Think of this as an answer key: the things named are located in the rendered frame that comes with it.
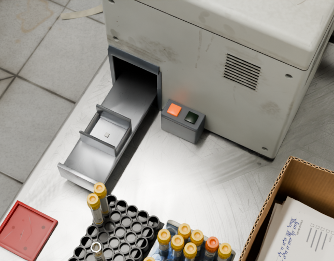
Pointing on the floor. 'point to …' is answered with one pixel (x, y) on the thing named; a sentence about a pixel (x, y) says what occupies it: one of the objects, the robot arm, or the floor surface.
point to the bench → (180, 169)
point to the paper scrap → (82, 13)
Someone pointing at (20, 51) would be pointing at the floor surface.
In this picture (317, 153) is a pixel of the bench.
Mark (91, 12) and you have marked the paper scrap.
